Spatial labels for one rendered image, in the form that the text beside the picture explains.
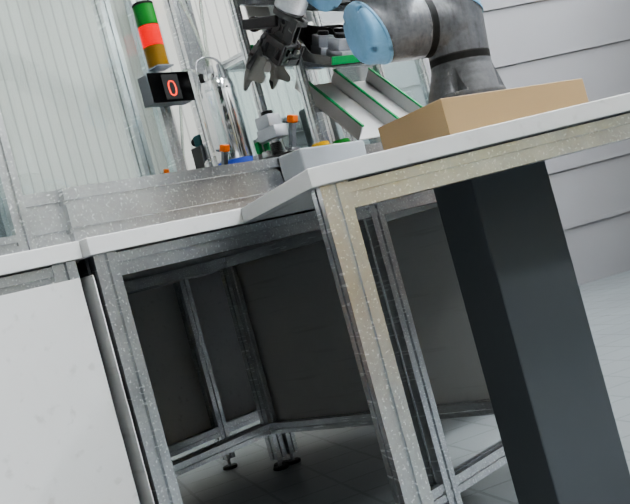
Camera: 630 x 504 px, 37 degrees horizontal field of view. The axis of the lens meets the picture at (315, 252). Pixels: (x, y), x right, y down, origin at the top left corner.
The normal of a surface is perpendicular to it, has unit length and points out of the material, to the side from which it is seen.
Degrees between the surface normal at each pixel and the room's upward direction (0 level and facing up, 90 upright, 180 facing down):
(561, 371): 90
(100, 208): 90
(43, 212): 90
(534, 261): 90
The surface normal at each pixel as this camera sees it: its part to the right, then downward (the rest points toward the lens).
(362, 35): -0.90, 0.31
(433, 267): -0.67, 0.18
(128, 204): 0.69, -0.19
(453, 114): 0.29, -0.09
